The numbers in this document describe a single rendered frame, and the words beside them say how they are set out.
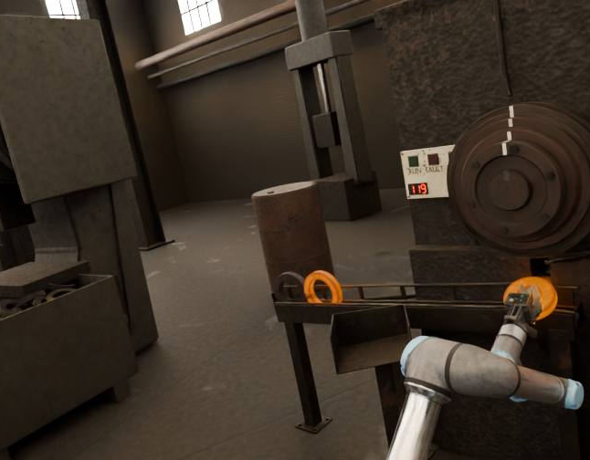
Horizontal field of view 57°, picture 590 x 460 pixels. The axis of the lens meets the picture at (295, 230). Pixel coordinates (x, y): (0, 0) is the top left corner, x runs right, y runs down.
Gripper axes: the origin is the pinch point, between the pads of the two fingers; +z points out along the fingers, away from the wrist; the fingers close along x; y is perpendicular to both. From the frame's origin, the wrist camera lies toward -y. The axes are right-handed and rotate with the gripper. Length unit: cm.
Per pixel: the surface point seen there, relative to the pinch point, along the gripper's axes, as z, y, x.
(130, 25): 646, 112, 998
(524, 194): 1.8, 35.7, -5.0
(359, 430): -24, -72, 87
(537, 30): 41, 68, -6
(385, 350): -28, -6, 44
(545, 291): -0.1, 0.1, -3.6
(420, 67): 40, 66, 34
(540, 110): 19, 53, -9
